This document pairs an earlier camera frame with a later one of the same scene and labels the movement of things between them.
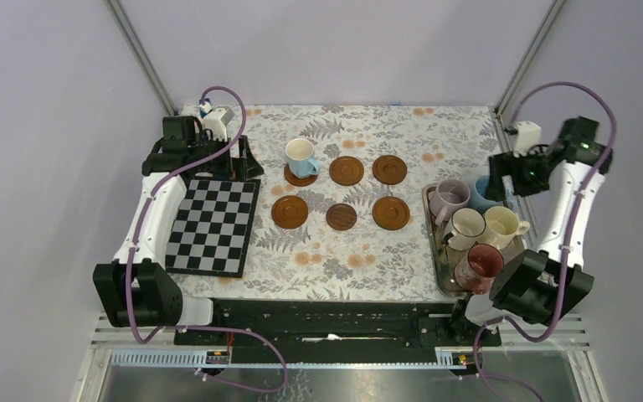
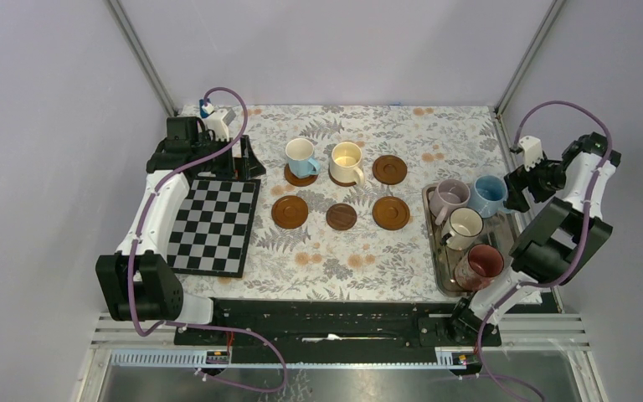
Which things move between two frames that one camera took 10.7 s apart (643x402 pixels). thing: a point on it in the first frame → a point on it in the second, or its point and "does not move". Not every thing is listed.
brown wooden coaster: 389,169 does not move
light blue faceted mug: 300,156 does not move
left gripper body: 222,167 does not move
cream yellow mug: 502,224 → 345,163
